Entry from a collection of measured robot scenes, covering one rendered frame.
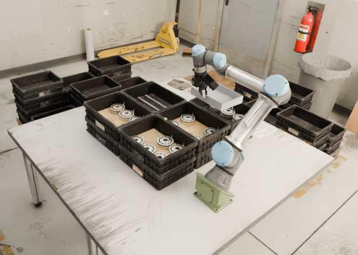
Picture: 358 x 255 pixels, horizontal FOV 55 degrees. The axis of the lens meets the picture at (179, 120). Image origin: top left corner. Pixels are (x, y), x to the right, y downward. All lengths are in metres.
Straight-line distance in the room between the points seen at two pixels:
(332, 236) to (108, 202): 1.82
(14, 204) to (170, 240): 1.64
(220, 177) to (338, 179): 1.95
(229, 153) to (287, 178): 0.66
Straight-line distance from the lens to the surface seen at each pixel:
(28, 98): 3.45
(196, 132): 2.28
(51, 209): 2.97
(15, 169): 3.42
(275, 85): 1.74
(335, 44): 4.66
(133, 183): 2.05
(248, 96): 3.83
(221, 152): 1.72
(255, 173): 2.23
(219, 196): 1.85
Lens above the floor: 2.08
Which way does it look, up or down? 32 degrees down
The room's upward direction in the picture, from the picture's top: 5 degrees clockwise
